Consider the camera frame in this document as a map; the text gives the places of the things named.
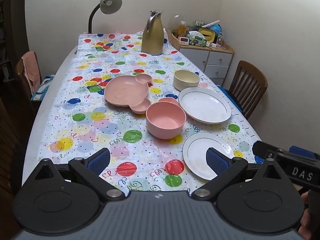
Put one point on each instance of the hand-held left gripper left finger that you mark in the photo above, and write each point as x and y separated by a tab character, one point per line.
100	160

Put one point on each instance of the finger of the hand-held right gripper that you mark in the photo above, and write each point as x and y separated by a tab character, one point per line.
262	148

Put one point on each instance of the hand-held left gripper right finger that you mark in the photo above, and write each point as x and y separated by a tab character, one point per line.
216	161

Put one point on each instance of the small white plate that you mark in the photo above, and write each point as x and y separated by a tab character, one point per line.
197	152

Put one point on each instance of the large white plate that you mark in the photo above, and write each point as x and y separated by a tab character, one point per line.
205	105

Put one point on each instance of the pink pig-shaped plate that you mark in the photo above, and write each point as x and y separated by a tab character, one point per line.
125	90

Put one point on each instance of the small pink bowl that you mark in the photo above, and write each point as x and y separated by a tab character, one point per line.
168	100

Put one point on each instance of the cream bowl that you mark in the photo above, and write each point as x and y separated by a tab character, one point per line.
186	83

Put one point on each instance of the person's right hand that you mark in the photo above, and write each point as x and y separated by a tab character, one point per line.
305	215

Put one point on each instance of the balloon print tablecloth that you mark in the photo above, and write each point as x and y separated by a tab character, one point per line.
75	100

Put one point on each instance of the brown slatted wooden chair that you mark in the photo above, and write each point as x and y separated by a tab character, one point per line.
247	85

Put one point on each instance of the blue striped bag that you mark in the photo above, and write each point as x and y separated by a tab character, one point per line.
42	90

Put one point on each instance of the white drawer cabinet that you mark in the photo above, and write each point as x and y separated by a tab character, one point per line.
217	60

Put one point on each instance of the pink towel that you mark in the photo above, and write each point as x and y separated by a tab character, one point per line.
32	72

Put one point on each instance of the wooden chair with towel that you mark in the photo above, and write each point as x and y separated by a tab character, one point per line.
20	72

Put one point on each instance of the green tissue box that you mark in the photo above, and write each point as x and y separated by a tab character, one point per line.
197	40

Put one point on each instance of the white kitchen timer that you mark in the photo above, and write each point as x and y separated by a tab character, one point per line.
183	41

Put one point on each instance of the yellow box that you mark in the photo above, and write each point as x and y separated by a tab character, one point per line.
210	33

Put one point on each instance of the gold thermos jug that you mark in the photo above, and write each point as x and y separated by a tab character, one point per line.
152	37

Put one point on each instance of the orange drink bottle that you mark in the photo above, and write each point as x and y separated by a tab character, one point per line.
182	28

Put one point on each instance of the clear glass globe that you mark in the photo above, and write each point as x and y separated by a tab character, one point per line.
173	21

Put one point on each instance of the grey desk lamp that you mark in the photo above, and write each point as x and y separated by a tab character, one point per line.
110	3

